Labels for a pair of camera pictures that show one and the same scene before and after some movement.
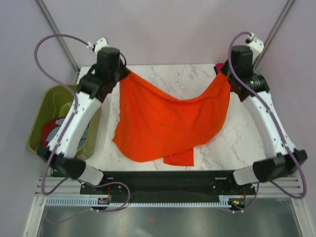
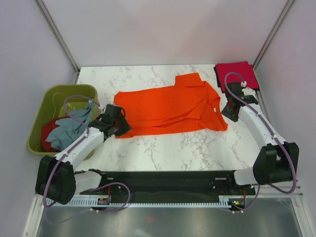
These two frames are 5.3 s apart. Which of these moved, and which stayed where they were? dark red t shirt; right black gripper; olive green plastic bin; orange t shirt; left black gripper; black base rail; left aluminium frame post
Moved: orange t shirt; left black gripper; right black gripper
Stayed: dark red t shirt; black base rail; olive green plastic bin; left aluminium frame post
